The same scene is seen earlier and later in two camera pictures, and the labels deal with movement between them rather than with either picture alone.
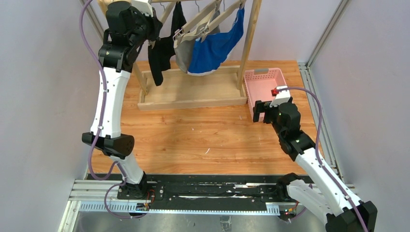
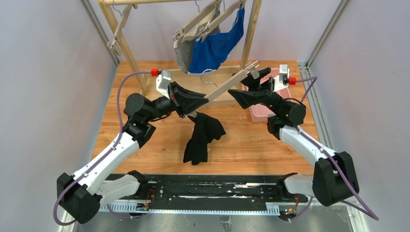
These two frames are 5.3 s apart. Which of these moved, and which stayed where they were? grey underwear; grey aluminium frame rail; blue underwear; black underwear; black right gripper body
Moved: black underwear; black right gripper body
Stayed: grey aluminium frame rail; grey underwear; blue underwear
